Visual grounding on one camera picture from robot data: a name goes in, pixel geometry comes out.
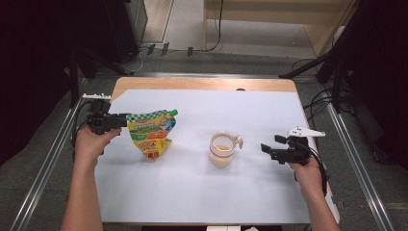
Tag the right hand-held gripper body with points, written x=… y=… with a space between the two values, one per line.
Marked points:
x=296 y=152

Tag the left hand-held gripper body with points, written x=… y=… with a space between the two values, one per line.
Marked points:
x=99 y=120

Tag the yellow green sauce pouch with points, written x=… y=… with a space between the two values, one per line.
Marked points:
x=150 y=134

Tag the clear glass jar with lid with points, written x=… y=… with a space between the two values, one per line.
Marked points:
x=223 y=154

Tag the person's right hand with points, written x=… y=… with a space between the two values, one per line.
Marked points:
x=308 y=176

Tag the black tripod stand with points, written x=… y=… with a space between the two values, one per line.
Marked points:
x=74 y=80

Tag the black floor plug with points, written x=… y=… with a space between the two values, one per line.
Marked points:
x=151 y=49
x=190 y=51
x=165 y=48

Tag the black metal stand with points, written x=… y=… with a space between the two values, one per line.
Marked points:
x=336 y=80

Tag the white table mat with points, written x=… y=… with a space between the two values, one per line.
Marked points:
x=192 y=192

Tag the dark curtain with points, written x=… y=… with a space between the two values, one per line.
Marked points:
x=381 y=64
x=32 y=64

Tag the white box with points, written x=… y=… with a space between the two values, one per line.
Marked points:
x=223 y=228

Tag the black cabinet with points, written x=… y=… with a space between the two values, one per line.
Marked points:
x=125 y=29

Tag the wooden shelf unit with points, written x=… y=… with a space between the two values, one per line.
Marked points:
x=269 y=16

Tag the metal floor rail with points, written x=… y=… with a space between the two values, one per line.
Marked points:
x=41 y=176
x=359 y=170

